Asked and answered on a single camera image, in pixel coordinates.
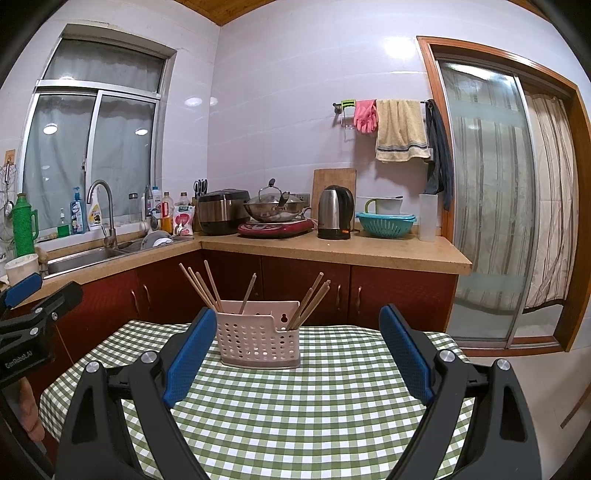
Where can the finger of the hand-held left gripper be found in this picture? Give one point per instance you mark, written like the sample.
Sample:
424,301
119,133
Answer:
21,287
55,300

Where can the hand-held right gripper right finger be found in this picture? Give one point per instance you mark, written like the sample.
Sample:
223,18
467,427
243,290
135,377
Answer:
406,355

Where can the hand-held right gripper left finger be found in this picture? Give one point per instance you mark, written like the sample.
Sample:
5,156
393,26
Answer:
191,355

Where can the pink perforated utensil holder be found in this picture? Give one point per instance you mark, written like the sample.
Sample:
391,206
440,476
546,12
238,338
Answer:
258,339

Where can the group of wooden chopsticks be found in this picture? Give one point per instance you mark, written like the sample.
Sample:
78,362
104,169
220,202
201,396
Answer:
307,300

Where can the person's left hand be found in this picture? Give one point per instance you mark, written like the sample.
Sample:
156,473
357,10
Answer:
28,406

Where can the steel kitchen sink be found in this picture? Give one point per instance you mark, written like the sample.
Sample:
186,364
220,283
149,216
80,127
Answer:
92,258

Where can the green thermos jug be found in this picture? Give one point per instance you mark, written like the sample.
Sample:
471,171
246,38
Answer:
23,221

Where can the small green soap bottle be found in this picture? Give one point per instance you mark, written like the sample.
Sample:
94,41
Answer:
62,227

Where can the blue dish soap bottle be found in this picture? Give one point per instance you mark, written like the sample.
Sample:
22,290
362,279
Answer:
77,214

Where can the white spray bottle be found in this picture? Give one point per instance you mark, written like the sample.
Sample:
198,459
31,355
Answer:
94,212

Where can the steel kitchen faucet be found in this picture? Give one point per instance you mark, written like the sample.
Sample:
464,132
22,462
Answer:
108,212

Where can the white plates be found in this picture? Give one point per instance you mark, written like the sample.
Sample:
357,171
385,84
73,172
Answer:
154,239

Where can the green checked tablecloth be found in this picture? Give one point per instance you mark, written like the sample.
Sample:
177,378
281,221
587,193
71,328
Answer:
300,415

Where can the teal plastic colander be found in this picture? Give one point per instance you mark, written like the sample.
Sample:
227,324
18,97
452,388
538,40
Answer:
385,225

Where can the wooden kitchen countertop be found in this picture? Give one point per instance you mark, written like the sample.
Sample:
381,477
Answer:
323,251

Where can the small steel tap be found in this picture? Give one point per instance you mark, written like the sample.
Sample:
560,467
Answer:
148,203

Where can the red and white packet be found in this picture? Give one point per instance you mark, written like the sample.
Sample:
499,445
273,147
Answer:
183,220

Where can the tall white plastic container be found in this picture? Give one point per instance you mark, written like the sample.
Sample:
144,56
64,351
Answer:
428,217

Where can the aluminium sliding window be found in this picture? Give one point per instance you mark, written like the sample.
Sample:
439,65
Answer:
60,152

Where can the wooden knife block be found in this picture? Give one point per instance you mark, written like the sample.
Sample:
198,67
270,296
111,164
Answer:
196,214

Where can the cooking oil bottle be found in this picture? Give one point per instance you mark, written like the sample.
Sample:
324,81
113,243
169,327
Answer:
166,212

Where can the dark rice cooker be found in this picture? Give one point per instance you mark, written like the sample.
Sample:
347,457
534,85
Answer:
224,210

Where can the red induction cooker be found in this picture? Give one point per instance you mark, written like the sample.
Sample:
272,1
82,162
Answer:
277,229

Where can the clear plastic bottle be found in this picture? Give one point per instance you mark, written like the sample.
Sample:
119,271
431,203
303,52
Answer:
183,199

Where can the steel electric kettle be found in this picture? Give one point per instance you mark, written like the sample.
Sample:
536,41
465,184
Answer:
334,212

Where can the steel wok with lid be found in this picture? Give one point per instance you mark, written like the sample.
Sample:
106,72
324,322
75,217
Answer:
274,207

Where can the sliding glass door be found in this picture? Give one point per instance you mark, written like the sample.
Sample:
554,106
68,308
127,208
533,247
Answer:
489,207

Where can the wooden stick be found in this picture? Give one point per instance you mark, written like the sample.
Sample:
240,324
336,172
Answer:
575,406

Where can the wooden cutting board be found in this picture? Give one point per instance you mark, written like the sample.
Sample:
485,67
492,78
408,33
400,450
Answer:
332,177

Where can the dark hanging cloth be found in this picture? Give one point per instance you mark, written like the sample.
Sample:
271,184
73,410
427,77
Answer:
438,152

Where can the striped curtain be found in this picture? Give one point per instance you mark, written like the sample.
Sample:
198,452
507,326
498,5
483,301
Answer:
549,207

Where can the yellow towel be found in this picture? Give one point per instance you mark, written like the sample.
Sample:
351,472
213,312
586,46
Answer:
401,129

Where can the pink rubber gloves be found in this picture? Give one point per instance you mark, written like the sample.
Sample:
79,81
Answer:
366,115

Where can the wooden wall hook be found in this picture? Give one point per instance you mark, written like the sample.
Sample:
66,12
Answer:
9,154

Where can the wall socket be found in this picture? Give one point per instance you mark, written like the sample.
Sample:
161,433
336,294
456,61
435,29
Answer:
302,197

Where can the metal towel rail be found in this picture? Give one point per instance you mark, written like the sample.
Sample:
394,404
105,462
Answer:
344,107

